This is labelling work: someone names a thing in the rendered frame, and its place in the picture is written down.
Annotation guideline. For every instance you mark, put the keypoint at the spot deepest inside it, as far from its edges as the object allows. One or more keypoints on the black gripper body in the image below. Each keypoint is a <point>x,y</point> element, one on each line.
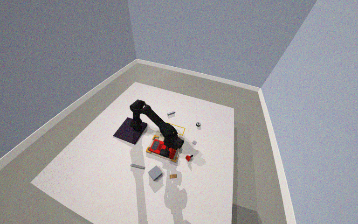
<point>165,152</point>

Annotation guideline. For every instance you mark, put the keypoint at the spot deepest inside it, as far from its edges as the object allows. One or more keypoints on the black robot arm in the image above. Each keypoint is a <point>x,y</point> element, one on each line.
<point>167,130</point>

